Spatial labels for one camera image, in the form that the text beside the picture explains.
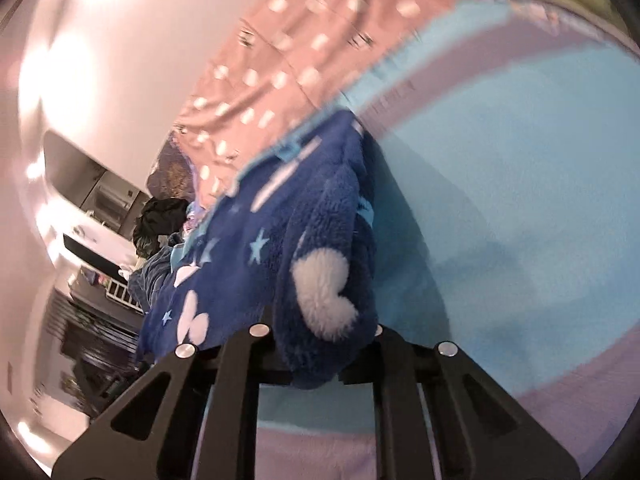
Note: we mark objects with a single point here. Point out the navy fleece star print jacket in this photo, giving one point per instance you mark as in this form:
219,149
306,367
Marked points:
320,210

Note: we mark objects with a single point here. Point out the pink polka dot sheet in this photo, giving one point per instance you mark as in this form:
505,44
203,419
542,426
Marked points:
300,50

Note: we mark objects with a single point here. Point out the dark clothes pile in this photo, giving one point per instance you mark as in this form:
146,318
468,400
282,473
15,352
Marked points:
157,225

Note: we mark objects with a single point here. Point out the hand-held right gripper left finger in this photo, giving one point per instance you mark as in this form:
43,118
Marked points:
240,360

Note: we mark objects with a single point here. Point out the white shelf rack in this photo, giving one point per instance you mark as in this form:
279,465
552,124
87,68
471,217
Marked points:
122,297

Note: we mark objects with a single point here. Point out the grey-blue fleece blanket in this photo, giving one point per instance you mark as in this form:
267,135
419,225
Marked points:
150,280

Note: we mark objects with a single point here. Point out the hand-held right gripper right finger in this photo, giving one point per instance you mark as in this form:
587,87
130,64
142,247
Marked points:
395,365

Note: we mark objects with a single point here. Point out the cyan lavender striped blanket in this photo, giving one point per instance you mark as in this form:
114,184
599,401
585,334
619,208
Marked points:
500,160

